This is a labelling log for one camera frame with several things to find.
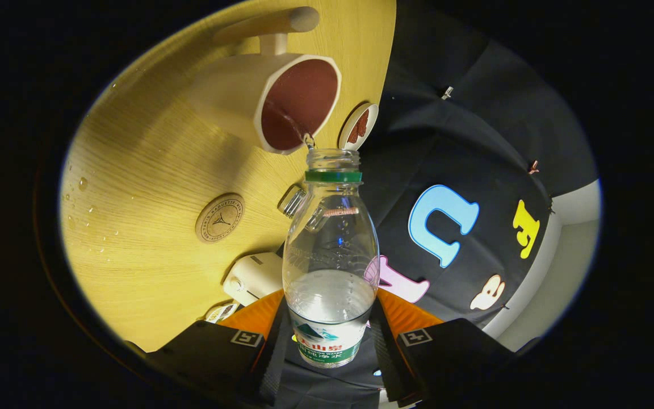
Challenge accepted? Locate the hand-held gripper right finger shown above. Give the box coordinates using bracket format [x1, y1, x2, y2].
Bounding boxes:
[368, 289, 519, 407]

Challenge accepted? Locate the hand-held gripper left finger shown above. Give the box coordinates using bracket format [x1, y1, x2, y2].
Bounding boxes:
[145, 290, 291, 407]

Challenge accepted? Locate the clear plastic bottle green ring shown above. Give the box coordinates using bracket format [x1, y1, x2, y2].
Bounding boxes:
[282, 148, 381, 369]

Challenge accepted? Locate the round wooden coaster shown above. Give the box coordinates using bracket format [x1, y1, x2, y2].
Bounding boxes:
[195, 193, 245, 243]

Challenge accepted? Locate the beige cup wooden handle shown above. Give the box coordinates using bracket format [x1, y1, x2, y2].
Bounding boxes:
[185, 7, 343, 156]

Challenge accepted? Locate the white divided dish of grains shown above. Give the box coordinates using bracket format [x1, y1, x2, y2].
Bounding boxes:
[205, 302, 242, 324]

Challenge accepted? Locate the white toaster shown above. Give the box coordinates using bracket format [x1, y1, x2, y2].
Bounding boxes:
[223, 252, 285, 307]

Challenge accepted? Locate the clear glass mug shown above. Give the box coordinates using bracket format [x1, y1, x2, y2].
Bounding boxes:
[278, 183, 328, 231]

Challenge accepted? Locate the black backdrop cloth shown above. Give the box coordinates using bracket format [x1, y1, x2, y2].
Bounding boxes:
[273, 0, 598, 409]

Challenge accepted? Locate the white round plate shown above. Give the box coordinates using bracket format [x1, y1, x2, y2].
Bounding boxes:
[338, 103, 379, 151]

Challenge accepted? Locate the wooden table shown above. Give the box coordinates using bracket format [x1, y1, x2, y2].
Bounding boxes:
[59, 0, 397, 354]

